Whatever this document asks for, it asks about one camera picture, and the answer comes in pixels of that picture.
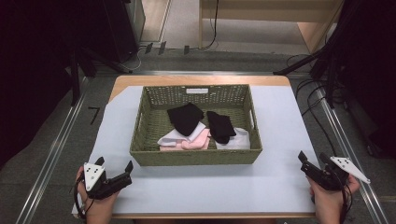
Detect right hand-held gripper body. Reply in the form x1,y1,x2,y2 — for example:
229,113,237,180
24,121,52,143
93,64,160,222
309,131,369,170
300,155,372,191

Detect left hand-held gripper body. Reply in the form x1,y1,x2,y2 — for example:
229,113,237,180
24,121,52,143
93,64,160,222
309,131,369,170
83,161,134,201

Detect green woven basket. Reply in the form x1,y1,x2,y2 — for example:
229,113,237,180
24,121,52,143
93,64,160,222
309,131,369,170
129,83,263,167

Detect white sock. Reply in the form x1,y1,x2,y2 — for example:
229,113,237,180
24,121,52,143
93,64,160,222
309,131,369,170
215,127,251,150
157,121,207,147

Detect pink sock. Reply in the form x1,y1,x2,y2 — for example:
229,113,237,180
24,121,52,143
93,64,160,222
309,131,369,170
159,127,212,152

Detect large black sock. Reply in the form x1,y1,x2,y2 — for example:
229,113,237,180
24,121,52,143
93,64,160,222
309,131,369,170
166,102,205,137

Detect narrow black sock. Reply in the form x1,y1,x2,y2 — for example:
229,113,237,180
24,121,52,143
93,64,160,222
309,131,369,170
206,110,237,145

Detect person's right hand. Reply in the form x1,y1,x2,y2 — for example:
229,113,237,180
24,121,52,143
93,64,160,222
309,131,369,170
305,174,361,217

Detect person's left hand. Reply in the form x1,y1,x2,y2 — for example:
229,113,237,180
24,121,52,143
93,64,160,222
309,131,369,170
76,165,121,220

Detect light blue table mat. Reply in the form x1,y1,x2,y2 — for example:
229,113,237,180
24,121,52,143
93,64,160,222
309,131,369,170
71,85,318,217

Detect black stand leg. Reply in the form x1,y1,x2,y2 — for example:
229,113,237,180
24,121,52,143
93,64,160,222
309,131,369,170
273,46,328,77

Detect black curtain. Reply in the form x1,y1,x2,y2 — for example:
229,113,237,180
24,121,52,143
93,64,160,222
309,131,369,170
311,0,396,160
0,0,138,171

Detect dark cabinet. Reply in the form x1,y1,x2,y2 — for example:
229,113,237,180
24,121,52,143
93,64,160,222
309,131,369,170
104,0,147,63

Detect light wooden desk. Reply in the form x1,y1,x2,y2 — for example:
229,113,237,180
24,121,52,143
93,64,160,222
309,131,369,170
198,0,346,54

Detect aluminium floor rail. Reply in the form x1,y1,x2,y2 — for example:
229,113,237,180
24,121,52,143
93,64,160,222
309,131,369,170
314,81,390,224
15,77,92,224

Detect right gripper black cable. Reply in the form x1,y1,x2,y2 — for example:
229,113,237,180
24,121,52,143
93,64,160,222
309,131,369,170
338,174,355,224

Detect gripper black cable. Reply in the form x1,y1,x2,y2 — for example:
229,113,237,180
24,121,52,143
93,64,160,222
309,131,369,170
73,174,95,221
338,174,355,224

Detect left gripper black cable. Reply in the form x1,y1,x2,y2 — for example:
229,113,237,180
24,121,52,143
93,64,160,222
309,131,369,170
73,174,95,221

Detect black floor cables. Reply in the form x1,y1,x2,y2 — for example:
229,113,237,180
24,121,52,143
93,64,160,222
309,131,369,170
286,54,339,157

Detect hanging black cable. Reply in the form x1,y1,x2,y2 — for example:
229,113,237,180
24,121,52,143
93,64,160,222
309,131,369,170
199,0,219,51

